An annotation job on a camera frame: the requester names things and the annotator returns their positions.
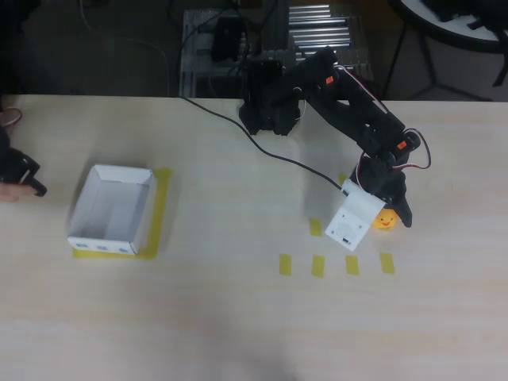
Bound orange rubber duck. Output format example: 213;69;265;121
371;209;398;233

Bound white cardboard box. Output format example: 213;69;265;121
66;164;156;256

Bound person's bare hand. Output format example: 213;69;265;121
0;182;36;204

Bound black table stand legs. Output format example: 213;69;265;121
383;11;508;102

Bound round white table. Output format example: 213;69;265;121
391;0;508;53

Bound black bag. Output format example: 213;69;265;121
420;0;508;31

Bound black power adapter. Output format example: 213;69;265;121
210;17;246;63

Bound yellow L-shaped tape marking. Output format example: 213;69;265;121
72;167;174;262

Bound white gripper camera box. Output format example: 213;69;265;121
324;178;387;252

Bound black camera cable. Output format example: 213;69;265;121
178;96;348;194

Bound white floor cable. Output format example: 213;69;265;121
79;0;172;96

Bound red wire loop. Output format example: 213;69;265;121
1;107;24;129

